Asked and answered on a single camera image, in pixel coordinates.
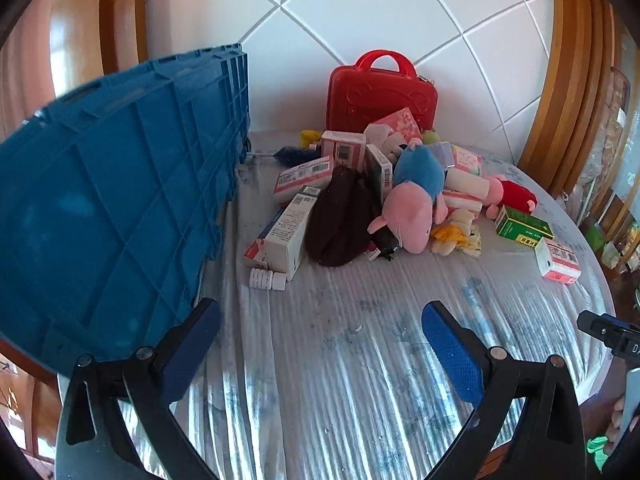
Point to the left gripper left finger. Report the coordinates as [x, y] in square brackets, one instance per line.
[93, 440]

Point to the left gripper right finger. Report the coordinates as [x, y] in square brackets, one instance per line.
[548, 441]

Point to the white yellow duck plush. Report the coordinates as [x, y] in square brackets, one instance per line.
[459, 232]

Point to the small white pill bottle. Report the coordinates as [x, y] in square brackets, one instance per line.
[267, 280]

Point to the pig plush blue shirt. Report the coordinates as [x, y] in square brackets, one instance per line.
[415, 202]

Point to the white sweat patch box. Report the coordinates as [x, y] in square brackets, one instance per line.
[284, 243]

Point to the dark maroon plush pouch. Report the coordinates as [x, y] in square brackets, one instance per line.
[337, 230]

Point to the person right hand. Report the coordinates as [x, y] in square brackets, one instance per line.
[614, 426]

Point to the pink white medicine box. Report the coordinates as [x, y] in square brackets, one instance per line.
[557, 262]

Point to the green medicine box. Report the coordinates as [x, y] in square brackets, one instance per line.
[525, 229]

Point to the pig plush red dress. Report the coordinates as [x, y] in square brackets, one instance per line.
[504, 192]

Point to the white roll on pile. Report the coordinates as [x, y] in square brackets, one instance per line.
[469, 184]

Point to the blue plastic crate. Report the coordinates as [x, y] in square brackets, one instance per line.
[110, 204]

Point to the pink patterned box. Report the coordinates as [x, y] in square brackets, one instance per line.
[467, 161]

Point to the blue red long box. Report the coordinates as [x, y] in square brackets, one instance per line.
[255, 255]

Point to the green plush toy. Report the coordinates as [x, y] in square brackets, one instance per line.
[430, 137]

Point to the white barcode box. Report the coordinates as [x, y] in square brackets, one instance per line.
[379, 170]

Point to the pink floral tissue pack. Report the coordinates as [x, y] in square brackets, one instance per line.
[402, 122]

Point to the pink white flat pack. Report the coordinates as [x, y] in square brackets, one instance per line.
[317, 174]

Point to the pink barcode box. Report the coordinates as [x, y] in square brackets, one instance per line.
[345, 148]

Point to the red plastic carry case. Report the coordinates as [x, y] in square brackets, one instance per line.
[380, 83]

